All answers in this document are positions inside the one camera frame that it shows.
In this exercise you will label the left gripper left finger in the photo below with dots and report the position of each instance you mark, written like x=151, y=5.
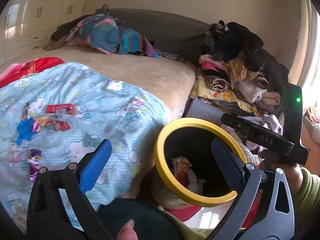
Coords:
x=92, y=164

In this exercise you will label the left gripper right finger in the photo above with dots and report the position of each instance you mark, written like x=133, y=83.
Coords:
x=230, y=165

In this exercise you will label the yellow white plastic bag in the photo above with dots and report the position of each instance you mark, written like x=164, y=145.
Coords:
x=186, y=176

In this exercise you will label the purple shiny candy wrapper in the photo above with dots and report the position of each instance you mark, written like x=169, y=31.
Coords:
x=33, y=162

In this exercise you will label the red snack tube wrapper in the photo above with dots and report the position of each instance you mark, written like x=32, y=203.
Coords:
x=67, y=108

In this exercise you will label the purple gold snack wrapper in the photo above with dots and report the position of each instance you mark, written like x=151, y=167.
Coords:
x=40, y=122

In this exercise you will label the blue plastic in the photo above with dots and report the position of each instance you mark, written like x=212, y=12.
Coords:
x=25, y=130

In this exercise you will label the brown chocolate bar wrapper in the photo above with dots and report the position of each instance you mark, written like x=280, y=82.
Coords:
x=25, y=114

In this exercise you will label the right green sleeve forearm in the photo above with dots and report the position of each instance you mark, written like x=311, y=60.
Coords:
x=306, y=199

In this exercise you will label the yellow rimmed black trash bin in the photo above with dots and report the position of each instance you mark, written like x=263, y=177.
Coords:
x=192, y=138

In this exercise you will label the right hand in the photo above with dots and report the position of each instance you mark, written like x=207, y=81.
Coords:
x=293, y=174

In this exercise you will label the left hand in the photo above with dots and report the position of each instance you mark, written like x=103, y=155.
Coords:
x=127, y=232

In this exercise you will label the light blue cartoon blanket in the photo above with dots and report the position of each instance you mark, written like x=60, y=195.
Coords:
x=126, y=115

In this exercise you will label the pile of mixed clothes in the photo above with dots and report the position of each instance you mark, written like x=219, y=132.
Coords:
x=234, y=67

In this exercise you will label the beige bed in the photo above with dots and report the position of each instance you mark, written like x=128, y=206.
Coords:
x=168, y=80

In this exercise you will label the red pink blanket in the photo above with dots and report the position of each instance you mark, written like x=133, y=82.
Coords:
x=17, y=71

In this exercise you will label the blue floral quilt pile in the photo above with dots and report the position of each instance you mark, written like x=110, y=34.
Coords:
x=103, y=32

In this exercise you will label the dark grey headboard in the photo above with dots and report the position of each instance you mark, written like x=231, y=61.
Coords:
x=169, y=32

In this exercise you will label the cream glossy wardrobe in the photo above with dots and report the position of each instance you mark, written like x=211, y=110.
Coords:
x=28, y=24

